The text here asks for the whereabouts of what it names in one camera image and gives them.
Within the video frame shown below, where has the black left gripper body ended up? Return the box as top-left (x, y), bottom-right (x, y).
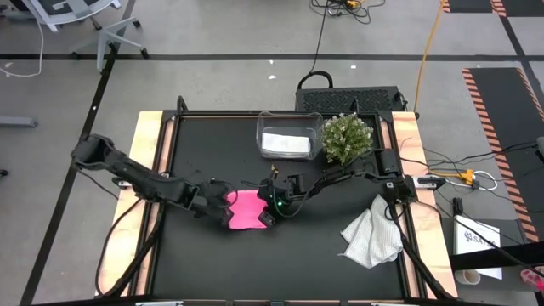
top-left (187, 181), bottom-right (235, 216)

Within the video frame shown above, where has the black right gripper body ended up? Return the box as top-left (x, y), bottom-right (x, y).
top-left (258, 174), bottom-right (305, 213)

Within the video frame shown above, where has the pink microfiber towel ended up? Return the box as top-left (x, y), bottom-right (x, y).
top-left (226, 190), bottom-right (271, 231)

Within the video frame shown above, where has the white waffle microfiber towel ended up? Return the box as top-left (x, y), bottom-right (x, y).
top-left (338, 194), bottom-right (405, 269)
top-left (261, 132), bottom-right (312, 156)

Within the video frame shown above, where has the clear plastic bin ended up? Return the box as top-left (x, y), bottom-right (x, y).
top-left (256, 110), bottom-right (325, 162)

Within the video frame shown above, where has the artificial potted green plant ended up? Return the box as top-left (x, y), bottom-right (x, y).
top-left (320, 112), bottom-right (375, 167)

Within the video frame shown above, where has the wooden table side board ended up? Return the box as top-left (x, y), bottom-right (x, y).
top-left (95, 110), bottom-right (176, 298)
top-left (379, 110), bottom-right (459, 298)

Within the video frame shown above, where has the white black power strip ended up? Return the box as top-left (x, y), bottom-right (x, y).
top-left (415, 176), bottom-right (447, 191)

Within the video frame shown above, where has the white grey office chair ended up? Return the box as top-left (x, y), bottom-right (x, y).
top-left (6, 0), bottom-right (150, 72)

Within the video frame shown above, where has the yellow power adapter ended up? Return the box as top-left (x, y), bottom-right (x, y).
top-left (433, 168), bottom-right (475, 186)

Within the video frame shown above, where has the beige tape roll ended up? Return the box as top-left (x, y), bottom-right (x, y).
top-left (453, 268), bottom-right (483, 286)

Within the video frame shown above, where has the white printed paper sheet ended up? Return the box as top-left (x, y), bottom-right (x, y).
top-left (452, 214), bottom-right (504, 281)

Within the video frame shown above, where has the grey desk foot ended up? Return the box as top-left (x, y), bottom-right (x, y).
top-left (0, 115), bottom-right (39, 128)

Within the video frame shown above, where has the black metal bar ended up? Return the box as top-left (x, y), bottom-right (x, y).
top-left (449, 241), bottom-right (544, 272)

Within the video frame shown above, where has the large black hazard-striped mat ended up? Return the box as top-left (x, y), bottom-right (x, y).
top-left (462, 67), bottom-right (544, 243)

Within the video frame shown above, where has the pink patterned object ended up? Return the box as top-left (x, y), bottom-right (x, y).
top-left (519, 266), bottom-right (544, 293)

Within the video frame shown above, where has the small black hazard-striped mat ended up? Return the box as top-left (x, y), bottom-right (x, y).
top-left (441, 0), bottom-right (507, 18)

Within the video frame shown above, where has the black aluminium rig frame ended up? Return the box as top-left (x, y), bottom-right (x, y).
top-left (95, 95), bottom-right (459, 306)

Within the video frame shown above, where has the thick black power cable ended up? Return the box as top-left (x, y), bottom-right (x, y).
top-left (297, 0), bottom-right (335, 90)

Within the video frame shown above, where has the black floor cable bundle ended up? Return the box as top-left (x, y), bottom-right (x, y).
top-left (309, 0), bottom-right (387, 26)

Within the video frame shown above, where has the long yellow cable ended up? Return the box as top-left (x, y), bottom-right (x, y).
top-left (414, 0), bottom-right (446, 113)

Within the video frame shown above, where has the looped white cable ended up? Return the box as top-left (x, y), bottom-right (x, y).
top-left (470, 169), bottom-right (499, 192)

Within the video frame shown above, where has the thin white floor cable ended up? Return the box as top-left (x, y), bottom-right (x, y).
top-left (0, 16), bottom-right (46, 79)

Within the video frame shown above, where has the thin black cable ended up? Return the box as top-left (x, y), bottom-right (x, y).
top-left (424, 139), bottom-right (544, 171)

